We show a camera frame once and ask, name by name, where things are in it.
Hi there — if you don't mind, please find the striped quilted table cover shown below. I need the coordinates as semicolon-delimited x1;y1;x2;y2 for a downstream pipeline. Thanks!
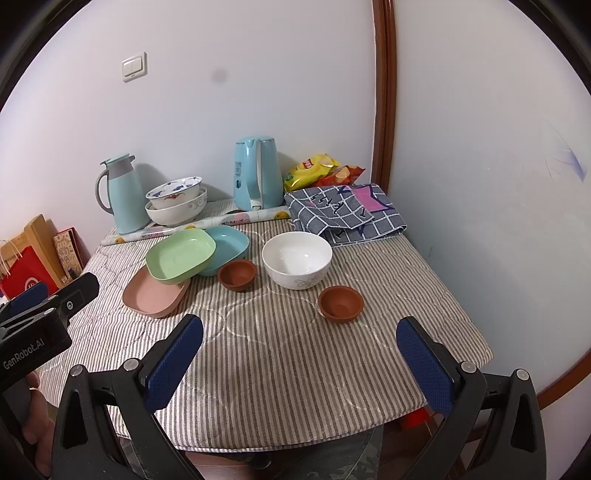
39;235;493;452

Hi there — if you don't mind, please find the light blue thermos jug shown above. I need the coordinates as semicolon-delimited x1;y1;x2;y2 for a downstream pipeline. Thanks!
95;154;150;235

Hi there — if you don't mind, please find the pink plastic plate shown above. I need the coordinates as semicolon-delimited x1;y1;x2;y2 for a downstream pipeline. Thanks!
122;266;190;319

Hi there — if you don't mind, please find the grey checked folded cloth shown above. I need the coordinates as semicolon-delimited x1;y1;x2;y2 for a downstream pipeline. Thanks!
284;183;407;247

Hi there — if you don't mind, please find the red plastic stool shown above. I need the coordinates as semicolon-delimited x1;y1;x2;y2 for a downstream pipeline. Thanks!
398;406;438;431

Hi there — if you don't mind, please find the brown small bowl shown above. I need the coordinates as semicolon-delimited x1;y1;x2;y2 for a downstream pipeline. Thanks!
318;285;365;324
217;259;257;292

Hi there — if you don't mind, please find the brown wooden door frame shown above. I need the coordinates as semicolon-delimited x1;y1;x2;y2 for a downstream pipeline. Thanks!
370;0;590;410

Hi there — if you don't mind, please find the person left hand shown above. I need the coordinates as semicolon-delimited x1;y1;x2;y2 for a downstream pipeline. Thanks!
22;371;55;477

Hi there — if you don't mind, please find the teal plastic plate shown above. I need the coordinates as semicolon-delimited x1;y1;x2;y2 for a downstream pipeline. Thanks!
198;225;249;277

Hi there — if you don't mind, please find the brown patterned box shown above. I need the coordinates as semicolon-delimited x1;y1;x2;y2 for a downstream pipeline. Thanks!
52;227;90;281

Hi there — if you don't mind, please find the green plastic plate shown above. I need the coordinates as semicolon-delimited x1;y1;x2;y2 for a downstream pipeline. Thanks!
145;229;216;285

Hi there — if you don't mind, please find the blue patterned porcelain bowl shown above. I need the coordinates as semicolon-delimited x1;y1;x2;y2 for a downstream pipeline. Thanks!
145;176;202;209

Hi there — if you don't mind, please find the white wall switch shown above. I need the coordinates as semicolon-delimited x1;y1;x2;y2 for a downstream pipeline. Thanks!
121;52;147;83

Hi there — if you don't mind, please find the fruit print rolled mat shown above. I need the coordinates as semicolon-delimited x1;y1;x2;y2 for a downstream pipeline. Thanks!
100;206;290;246

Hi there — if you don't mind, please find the yellow chips bag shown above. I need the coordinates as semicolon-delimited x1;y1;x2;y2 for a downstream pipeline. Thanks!
283;154;341;193

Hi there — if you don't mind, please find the light blue electric kettle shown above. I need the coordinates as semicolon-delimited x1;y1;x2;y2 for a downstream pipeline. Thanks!
233;136;283;212

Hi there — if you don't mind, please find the red orange snack bag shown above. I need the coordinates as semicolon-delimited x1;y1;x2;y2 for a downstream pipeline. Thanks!
312;165;365;187

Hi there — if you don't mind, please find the large white ceramic bowl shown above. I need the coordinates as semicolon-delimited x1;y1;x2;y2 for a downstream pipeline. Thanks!
145;187;208;227

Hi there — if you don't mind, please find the red paper bag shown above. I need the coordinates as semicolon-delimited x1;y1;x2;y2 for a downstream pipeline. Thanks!
1;246;58;299

